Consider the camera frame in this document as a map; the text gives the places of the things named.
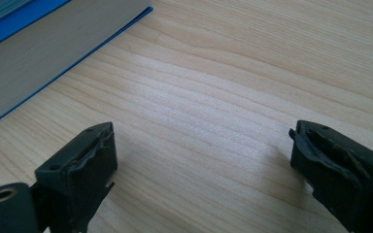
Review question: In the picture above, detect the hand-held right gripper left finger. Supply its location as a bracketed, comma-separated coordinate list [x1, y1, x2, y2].
[32, 120, 119, 233]

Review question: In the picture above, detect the thick blue book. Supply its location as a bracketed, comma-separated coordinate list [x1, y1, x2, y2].
[0, 0, 154, 134]

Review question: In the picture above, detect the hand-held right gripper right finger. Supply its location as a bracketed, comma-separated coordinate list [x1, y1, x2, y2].
[288, 119, 373, 233]

